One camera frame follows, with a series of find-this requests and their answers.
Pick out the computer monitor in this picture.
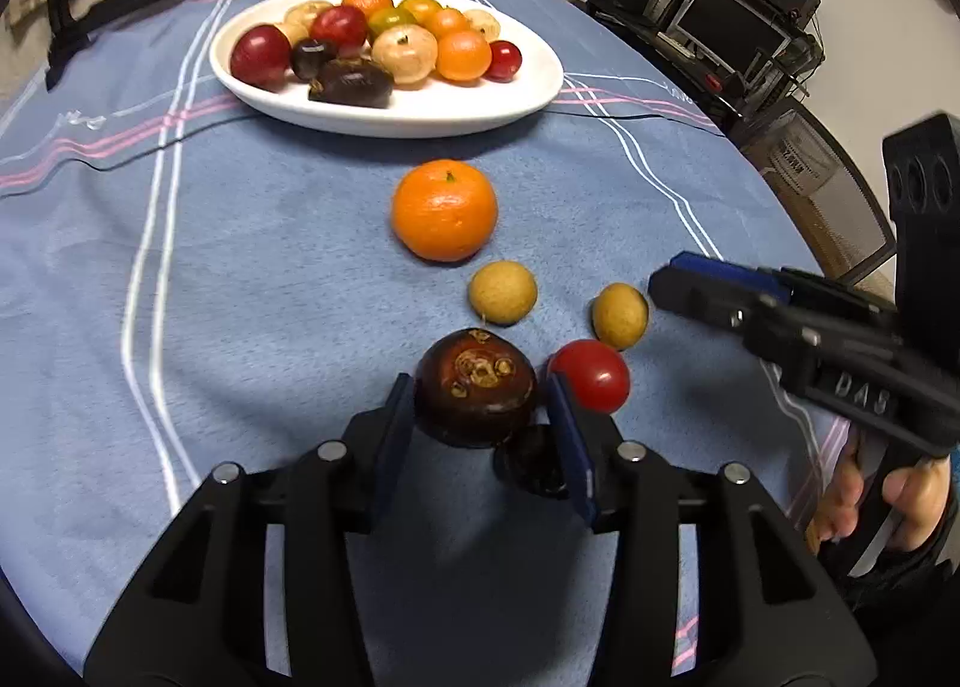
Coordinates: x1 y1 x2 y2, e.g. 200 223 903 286
670 0 794 71

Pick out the yellow citrus fruit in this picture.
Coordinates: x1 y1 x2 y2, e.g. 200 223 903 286
367 7 418 40

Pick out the white oval plate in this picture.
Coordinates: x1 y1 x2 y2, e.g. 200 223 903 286
209 0 565 139

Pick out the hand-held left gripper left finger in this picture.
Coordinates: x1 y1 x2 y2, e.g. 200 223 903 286
82 372 417 687

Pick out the dark brown wrinkled fruit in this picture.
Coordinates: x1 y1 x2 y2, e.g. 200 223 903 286
308 57 395 110

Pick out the small red tomato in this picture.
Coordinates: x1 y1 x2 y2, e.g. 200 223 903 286
487 40 524 83

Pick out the yellow passion fruit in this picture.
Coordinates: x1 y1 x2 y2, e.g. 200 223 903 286
372 27 440 87

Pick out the small tan spotted fruit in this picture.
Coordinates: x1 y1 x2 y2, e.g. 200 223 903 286
463 10 502 44

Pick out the blue striped tablecloth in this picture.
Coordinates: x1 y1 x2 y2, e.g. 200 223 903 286
0 0 852 673

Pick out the small orange mandarin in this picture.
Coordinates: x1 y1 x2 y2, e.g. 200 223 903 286
424 8 473 40

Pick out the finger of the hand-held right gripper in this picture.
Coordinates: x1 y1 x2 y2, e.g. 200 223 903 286
648 265 960 461
670 250 902 344

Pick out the red round fruit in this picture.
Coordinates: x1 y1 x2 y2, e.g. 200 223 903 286
311 6 368 50
229 25 293 89

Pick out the black computer desk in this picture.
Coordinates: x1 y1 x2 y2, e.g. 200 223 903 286
637 0 826 133

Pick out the dark brown mangosteen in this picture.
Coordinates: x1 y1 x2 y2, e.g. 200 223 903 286
414 328 539 449

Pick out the large orange mandarin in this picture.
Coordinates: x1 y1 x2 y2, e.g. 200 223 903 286
391 160 499 263

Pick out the longan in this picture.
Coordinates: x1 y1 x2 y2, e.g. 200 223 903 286
469 261 539 326
591 283 650 351

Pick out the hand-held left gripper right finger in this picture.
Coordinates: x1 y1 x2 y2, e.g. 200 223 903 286
546 370 876 687

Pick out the dark purple round fruit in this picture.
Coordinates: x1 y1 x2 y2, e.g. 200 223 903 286
290 38 339 83

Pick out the person's right hand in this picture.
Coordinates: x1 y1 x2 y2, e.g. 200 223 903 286
806 430 957 562

